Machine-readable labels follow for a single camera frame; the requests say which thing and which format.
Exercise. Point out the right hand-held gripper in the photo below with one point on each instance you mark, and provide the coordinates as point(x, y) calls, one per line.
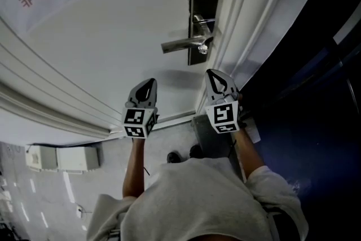
point(224, 115)

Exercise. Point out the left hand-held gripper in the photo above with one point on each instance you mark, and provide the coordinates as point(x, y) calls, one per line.
point(134, 117)

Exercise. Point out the white metal door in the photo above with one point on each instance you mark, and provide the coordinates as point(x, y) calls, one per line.
point(127, 36)

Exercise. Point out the person's right forearm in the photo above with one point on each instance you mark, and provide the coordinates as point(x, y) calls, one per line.
point(249, 158)

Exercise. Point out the person's left forearm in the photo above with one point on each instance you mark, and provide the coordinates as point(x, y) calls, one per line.
point(134, 172)

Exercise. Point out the silver door lock plate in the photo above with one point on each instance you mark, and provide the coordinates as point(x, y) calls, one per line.
point(204, 0)

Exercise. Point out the person's right black shoe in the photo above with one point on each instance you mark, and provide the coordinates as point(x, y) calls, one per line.
point(195, 151)

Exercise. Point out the person's black shoe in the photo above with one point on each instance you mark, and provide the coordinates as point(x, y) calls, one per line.
point(173, 157)
point(195, 151)

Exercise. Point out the person's left black shoe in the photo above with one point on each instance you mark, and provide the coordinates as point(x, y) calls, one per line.
point(173, 157)

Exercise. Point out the white box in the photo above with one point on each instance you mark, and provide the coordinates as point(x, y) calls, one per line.
point(76, 158)

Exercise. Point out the person's grey shirt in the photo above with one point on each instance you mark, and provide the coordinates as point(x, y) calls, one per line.
point(191, 206)

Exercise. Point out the beige box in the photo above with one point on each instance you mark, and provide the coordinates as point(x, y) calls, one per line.
point(39, 158)

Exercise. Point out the white power strip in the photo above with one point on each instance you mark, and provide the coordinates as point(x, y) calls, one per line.
point(79, 211)

